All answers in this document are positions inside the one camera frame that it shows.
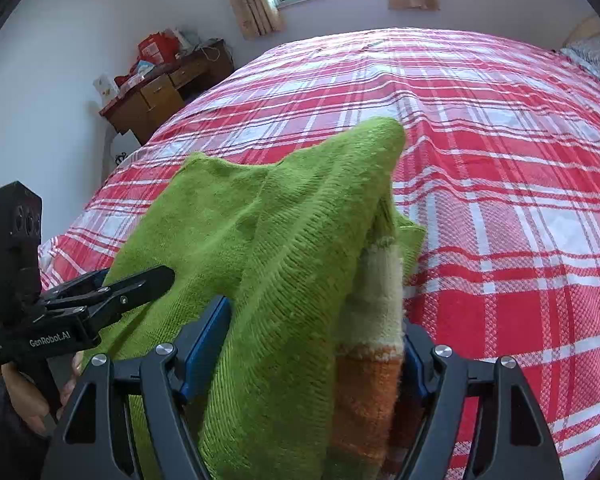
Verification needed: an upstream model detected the cream wooden headboard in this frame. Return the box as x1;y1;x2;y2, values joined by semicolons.
562;14;600;47

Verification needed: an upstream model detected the white card on desk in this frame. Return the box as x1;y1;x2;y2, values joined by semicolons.
93;74;120;106

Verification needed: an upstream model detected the brown wooden desk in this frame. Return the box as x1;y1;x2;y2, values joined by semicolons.
99;39;235;145

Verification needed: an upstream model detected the red plaid bed cover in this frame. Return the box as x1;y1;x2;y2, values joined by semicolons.
41;28;600;479

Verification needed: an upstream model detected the white printed paper bag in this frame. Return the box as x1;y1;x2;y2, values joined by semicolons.
102;126;140;181

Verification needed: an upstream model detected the green striped knit sweater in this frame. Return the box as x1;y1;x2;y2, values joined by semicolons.
99;117;425;479

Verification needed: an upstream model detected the red gift bag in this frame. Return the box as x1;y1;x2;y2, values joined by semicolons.
137;32;180;65

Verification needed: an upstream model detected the person's left hand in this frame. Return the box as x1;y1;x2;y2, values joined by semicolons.
1;351;84;437

